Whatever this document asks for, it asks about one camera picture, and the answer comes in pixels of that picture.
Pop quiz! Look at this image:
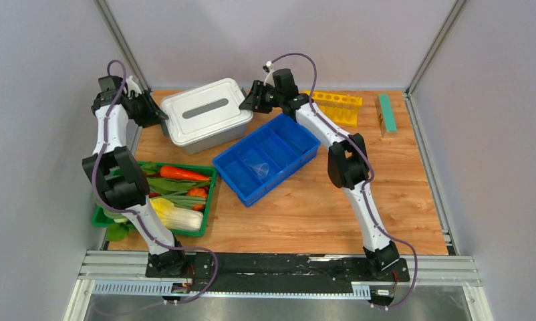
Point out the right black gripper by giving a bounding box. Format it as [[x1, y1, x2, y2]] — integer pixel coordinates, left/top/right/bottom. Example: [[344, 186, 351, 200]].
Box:
[[240, 80, 284, 114]]

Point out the white tray lid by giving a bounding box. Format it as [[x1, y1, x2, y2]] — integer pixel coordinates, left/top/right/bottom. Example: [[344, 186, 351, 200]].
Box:
[[160, 78, 253, 121]]

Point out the grey plastic tub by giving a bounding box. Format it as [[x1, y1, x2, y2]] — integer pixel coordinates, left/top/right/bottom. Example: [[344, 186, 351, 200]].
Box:
[[160, 118, 252, 154]]

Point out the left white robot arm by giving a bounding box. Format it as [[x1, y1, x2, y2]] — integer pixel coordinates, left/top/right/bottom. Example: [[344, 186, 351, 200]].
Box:
[[82, 76, 189, 278]]

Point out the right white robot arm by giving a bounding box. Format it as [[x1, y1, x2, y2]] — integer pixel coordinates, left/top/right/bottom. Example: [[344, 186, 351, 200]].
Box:
[[239, 68, 400, 280]]

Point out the blue divided plastic tray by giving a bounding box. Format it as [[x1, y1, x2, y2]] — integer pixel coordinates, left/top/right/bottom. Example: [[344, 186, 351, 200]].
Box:
[[213, 114, 320, 207]]

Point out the green plastic vegetable tray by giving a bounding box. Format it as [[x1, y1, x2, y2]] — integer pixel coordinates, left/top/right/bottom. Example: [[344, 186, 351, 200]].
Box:
[[92, 160, 218, 238]]

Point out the small orange carrot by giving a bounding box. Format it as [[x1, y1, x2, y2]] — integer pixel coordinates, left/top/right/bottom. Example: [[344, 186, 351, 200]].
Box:
[[186, 187, 209, 211]]

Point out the green long beans bundle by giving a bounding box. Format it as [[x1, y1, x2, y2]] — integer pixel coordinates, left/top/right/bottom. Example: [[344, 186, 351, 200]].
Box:
[[94, 177, 212, 225]]

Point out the yellow test tube rack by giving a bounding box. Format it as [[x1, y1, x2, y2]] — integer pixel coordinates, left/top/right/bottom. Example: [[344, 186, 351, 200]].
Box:
[[312, 91, 363, 127]]

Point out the yellow napa cabbage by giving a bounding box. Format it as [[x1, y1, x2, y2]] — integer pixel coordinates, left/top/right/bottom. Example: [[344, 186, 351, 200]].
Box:
[[150, 198, 204, 232]]

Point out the green and gold box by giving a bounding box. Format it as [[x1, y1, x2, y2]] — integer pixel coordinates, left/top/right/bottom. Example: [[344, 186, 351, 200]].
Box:
[[376, 94, 398, 138]]

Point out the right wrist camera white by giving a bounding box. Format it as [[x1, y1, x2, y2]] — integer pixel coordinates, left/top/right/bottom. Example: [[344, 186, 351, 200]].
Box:
[[263, 61, 275, 86]]

